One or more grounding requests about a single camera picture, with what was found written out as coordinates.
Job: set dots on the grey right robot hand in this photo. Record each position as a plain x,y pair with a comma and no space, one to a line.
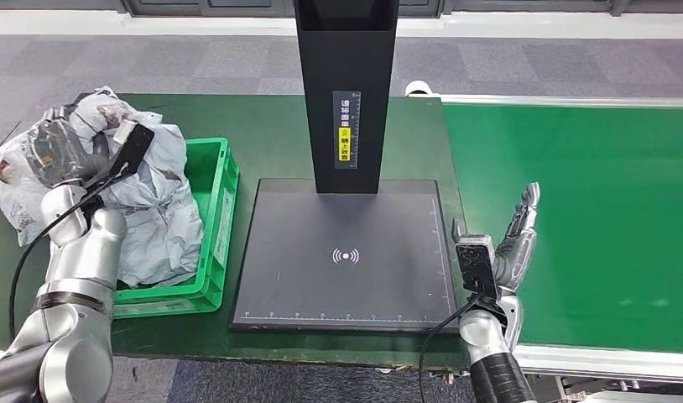
516,250

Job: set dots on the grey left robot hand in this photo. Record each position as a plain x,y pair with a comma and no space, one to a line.
63,153

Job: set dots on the small pale parcel bag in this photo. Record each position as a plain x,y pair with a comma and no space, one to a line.
97,108

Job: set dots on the grey parcel bag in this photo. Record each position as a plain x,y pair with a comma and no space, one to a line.
158,239

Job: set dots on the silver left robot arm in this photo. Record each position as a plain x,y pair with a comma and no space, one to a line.
80,261

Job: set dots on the pale left wrist box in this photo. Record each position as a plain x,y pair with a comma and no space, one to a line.
63,211

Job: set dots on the pale wrist box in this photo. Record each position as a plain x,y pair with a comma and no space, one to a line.
63,211
513,322

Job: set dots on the pale right wrist box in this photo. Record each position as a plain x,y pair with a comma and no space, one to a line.
513,322

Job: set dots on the white parcel with black print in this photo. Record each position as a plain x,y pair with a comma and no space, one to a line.
13,222

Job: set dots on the green conveyor belt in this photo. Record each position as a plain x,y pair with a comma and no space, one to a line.
597,167

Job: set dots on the white conveyor roller cap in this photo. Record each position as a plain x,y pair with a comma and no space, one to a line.
419,88

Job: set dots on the black inbound scanner machine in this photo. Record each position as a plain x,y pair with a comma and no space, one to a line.
347,55

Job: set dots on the green plastic crate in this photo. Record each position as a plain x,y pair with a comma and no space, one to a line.
219,222

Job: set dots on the yellow and black scanner label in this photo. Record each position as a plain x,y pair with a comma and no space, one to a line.
347,144

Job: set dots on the dark green table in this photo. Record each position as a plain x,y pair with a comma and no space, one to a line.
275,139

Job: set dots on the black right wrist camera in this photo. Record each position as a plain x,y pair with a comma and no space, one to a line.
477,267

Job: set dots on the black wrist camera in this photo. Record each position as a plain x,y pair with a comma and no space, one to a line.
477,267
133,150

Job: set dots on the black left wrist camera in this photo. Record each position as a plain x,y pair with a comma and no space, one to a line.
133,150

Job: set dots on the aluminium conveyor frame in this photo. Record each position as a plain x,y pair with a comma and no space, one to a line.
597,364

